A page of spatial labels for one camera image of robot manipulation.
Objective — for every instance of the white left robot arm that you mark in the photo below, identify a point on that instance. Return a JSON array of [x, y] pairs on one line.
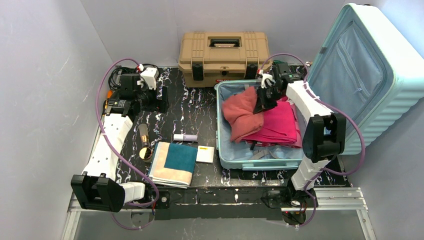
[[96, 187]]

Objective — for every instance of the clear gold perfume bottle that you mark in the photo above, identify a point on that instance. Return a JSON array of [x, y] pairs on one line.
[[144, 135]]

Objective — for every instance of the orange handled screwdriver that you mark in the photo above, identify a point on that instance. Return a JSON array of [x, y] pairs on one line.
[[107, 96]]

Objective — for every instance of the pink camouflage pants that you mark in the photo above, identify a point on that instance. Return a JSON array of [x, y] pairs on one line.
[[298, 132]]

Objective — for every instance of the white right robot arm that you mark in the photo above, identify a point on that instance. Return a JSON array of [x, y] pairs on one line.
[[324, 136]]

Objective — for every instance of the white lavender tube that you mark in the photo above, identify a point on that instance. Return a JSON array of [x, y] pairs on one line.
[[185, 138]]

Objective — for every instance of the rust red cloth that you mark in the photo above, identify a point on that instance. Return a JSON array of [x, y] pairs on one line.
[[238, 111]]

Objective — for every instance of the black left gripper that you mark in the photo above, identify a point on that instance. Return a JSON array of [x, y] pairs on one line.
[[163, 99]]

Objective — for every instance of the teal and beige towel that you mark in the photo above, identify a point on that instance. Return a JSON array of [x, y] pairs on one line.
[[173, 165]]

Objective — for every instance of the gold round compact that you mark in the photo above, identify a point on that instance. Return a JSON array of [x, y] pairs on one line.
[[146, 154]]

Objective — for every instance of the tan plastic toolbox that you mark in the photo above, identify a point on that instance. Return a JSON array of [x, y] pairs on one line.
[[208, 58]]

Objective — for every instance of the light blue open suitcase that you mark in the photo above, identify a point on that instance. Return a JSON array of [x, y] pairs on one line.
[[365, 67]]

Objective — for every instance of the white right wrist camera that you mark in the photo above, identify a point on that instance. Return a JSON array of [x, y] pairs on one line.
[[267, 81]]

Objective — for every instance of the white square packet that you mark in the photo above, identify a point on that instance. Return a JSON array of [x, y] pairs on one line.
[[205, 154]]

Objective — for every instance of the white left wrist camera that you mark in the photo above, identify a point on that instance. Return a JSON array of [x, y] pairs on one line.
[[148, 77]]

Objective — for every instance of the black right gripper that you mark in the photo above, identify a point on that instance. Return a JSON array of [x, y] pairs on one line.
[[264, 96]]

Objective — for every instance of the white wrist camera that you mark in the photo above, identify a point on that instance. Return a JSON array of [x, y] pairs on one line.
[[267, 81], [148, 77]]

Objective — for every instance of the magenta shorts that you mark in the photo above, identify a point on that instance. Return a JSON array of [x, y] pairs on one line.
[[278, 126]]

